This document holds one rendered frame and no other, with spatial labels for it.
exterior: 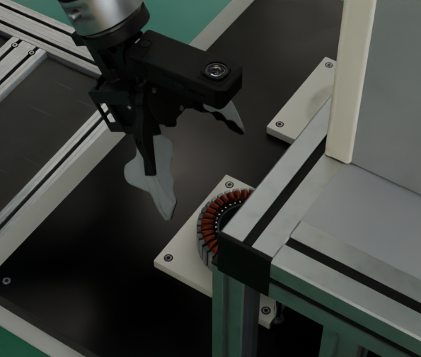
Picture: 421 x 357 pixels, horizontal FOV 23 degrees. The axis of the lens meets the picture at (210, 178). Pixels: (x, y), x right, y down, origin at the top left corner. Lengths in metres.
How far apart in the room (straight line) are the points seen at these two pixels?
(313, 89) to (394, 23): 0.64
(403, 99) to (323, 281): 0.14
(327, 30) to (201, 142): 0.27
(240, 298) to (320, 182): 0.12
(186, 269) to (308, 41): 0.41
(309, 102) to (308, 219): 0.56
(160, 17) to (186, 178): 1.41
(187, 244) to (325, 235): 0.42
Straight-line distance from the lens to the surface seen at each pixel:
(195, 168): 1.24
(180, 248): 1.15
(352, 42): 0.71
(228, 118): 1.11
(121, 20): 1.00
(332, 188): 0.78
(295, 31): 1.42
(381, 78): 0.72
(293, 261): 0.73
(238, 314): 0.84
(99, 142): 1.31
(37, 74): 2.19
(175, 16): 2.62
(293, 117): 1.28
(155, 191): 1.04
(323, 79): 1.34
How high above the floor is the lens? 1.71
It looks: 50 degrees down
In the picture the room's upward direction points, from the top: straight up
